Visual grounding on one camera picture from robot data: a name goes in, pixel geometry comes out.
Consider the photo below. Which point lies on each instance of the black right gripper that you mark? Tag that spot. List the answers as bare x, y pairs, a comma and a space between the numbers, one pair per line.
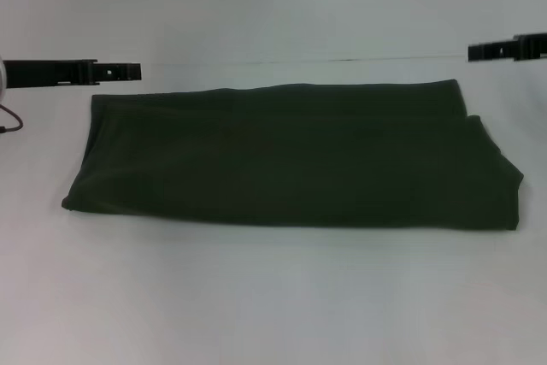
532, 46

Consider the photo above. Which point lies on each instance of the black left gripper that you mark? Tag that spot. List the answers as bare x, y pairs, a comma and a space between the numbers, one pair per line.
47, 72

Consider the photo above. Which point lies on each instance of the dark green t-shirt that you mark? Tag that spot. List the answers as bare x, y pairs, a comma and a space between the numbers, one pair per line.
278, 160

